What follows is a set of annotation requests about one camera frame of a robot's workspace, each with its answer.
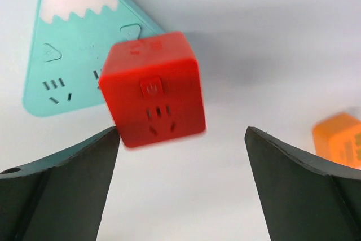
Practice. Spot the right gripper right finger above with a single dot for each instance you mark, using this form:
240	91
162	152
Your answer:
303	196

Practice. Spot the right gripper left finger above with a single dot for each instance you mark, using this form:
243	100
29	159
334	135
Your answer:
61	196

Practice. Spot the red cube plug adapter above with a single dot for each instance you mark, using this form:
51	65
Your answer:
152	89

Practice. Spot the teal triangular power socket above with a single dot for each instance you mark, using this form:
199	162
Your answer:
70	42

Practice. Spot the orange power strip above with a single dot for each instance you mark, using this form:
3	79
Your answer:
337	139

